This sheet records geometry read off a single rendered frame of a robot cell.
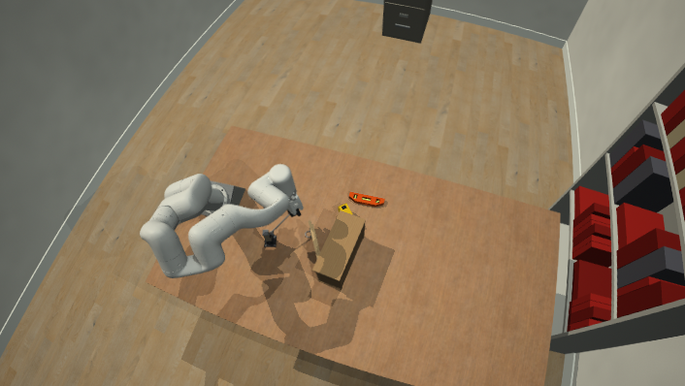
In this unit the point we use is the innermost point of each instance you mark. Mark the orange spirit level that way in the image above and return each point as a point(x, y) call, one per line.
point(366, 199)

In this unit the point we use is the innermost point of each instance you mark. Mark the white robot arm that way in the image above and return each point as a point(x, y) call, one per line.
point(206, 236)

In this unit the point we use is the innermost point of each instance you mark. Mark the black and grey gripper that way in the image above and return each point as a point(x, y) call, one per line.
point(294, 206)

